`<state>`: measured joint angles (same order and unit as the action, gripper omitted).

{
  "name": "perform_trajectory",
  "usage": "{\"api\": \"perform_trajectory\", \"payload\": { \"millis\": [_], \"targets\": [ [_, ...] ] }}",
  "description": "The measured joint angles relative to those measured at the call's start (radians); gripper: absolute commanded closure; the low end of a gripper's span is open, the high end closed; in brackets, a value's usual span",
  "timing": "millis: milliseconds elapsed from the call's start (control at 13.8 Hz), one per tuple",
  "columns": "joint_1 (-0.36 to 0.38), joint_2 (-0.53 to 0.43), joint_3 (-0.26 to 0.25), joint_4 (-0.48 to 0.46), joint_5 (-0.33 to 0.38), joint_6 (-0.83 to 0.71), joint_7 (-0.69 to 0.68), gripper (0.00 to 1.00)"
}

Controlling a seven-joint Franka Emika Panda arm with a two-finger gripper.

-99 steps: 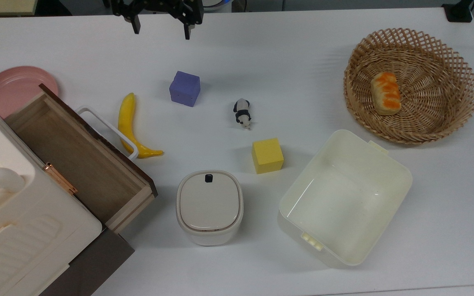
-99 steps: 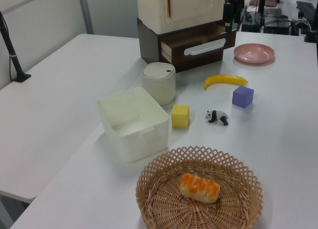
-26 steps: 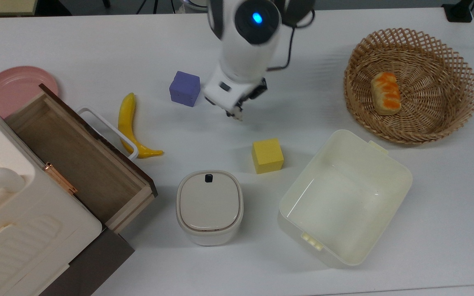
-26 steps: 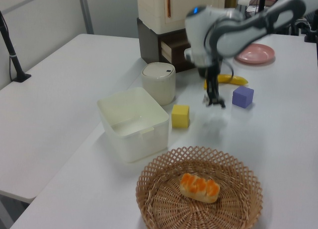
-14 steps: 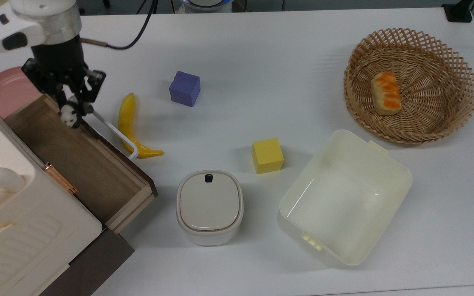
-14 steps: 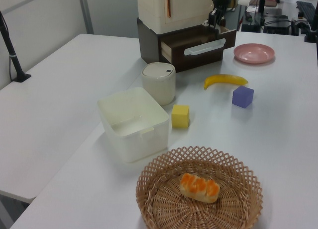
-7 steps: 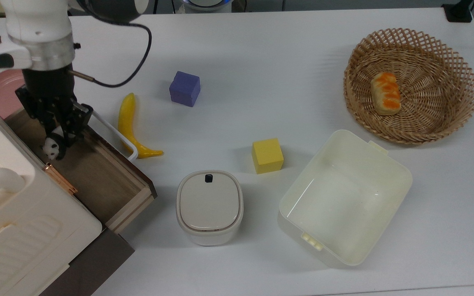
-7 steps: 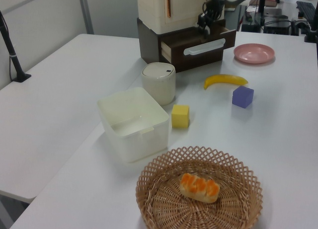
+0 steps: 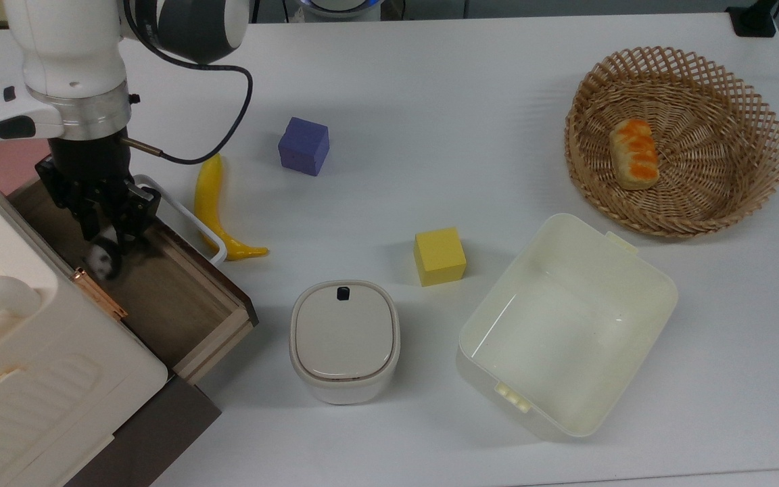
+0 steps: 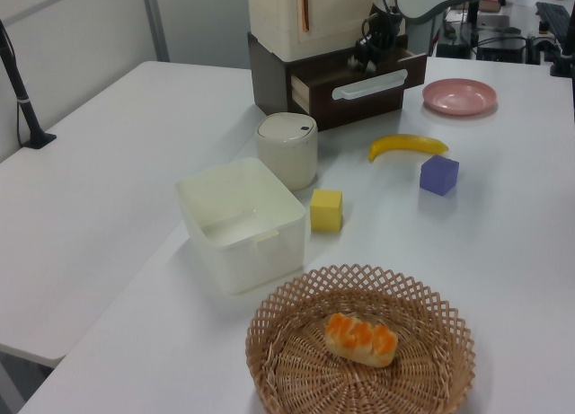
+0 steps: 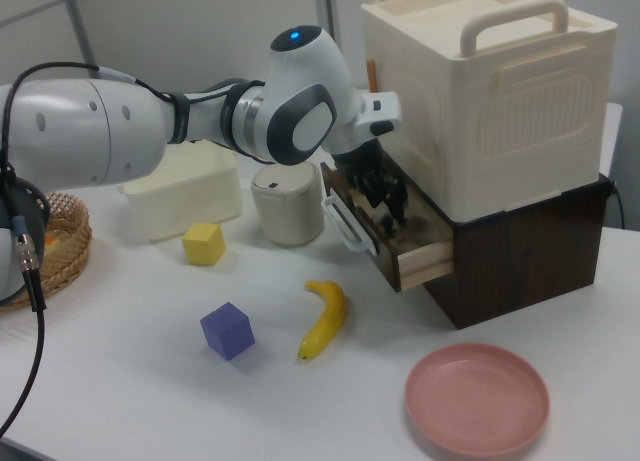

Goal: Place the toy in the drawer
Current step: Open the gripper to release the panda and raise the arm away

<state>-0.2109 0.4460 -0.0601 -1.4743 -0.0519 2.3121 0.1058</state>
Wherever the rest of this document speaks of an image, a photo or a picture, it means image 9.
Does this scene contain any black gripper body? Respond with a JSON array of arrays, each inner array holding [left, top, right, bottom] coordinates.
[[34, 135, 161, 239]]

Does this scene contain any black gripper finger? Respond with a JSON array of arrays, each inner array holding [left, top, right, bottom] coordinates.
[[115, 207, 141, 255], [80, 203, 103, 241]]

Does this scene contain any black and white panda toy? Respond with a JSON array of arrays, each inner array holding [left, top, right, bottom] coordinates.
[[85, 227, 124, 282]]

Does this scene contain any brown wooden drawer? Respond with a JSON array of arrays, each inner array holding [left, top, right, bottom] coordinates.
[[7, 173, 260, 387]]

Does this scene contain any yellow toy banana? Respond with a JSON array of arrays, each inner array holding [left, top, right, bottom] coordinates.
[[193, 154, 270, 262]]

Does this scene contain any dark brown drawer housing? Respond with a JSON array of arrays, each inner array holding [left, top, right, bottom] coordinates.
[[65, 375, 222, 487]]

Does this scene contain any orange glazed toy bread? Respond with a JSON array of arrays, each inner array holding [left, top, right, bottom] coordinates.
[[608, 118, 661, 191]]

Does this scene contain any pink plate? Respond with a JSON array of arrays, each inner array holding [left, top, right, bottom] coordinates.
[[0, 134, 53, 198]]

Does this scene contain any cream plastic cabinet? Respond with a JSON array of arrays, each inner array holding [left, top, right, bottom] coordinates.
[[0, 156, 170, 487]]

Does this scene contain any purple foam cube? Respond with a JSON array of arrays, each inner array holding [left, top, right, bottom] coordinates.
[[277, 116, 331, 177]]

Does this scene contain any cream trash can with lid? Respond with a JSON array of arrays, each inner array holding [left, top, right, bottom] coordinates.
[[288, 279, 402, 406]]

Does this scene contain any yellow foam cube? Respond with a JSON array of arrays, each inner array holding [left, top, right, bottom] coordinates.
[[412, 227, 468, 287]]

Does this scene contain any white plastic bin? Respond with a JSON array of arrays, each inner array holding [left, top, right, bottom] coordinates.
[[455, 212, 679, 441]]

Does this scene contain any woven wicker basket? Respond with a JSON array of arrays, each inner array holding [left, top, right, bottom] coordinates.
[[563, 45, 779, 238]]

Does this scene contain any black table clamp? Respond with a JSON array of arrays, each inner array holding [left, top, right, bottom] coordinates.
[[726, 0, 779, 39]]

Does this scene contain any copper cabinet door handle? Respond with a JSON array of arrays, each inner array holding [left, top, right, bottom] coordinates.
[[70, 268, 128, 321]]

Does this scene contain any white drawer handle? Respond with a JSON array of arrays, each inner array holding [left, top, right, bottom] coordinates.
[[132, 174, 229, 265]]

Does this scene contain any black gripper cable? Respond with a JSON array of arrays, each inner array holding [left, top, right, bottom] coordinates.
[[121, 0, 254, 166]]

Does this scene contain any robot base with blue ring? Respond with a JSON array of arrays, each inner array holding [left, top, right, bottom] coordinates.
[[297, 0, 385, 20]]

